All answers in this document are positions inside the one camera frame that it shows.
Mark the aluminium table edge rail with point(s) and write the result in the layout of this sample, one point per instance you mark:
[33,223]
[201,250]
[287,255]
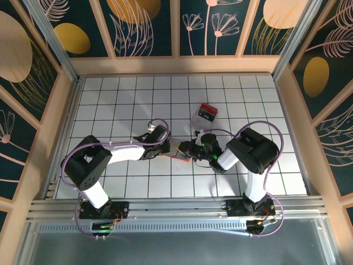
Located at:
[292,132]
[66,132]

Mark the wall panel pink leaf outlines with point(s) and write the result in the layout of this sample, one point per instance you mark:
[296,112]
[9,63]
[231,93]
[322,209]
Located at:
[339,143]

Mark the wall panel disc and leaves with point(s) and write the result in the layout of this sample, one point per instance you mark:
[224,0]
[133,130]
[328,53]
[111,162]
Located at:
[160,33]

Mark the dark plain wall panel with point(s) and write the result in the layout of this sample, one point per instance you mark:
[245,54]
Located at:
[3,218]
[348,216]

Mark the wall panel with pink flowers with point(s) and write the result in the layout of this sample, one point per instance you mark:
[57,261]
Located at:
[234,41]

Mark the wall panel single pink flower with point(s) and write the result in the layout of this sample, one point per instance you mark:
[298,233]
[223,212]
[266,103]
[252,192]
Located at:
[11,154]

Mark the grey metal plate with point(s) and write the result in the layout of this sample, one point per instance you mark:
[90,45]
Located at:
[176,248]

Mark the red and black card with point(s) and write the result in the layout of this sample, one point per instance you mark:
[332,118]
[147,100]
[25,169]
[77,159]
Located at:
[209,107]

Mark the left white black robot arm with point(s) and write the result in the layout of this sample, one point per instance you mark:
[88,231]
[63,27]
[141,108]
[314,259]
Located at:
[124,153]

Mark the orange card holder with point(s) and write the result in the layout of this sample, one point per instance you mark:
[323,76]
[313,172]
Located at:
[179,158]

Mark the aluminium frame post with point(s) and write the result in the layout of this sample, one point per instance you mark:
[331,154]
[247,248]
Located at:
[52,44]
[298,38]

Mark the white VIP card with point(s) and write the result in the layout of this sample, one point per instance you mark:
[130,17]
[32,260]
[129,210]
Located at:
[200,121]

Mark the wall panel with yellow oval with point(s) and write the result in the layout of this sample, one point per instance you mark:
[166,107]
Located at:
[82,16]

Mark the wall panel leaf yellow oval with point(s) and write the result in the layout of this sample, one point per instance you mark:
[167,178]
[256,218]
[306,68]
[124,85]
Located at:
[339,74]

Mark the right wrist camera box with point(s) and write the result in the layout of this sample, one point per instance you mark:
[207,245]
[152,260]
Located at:
[199,135]

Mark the wall panel beige disc stalks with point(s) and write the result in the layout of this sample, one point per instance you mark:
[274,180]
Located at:
[259,16]

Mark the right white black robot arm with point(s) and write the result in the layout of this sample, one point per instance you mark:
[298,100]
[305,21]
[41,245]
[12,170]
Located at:
[256,182]

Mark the dark left wall picture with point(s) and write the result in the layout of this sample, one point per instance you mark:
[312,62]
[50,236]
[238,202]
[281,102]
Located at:
[16,47]

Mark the small circuit board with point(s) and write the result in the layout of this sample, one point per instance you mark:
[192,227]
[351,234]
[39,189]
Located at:
[102,227]

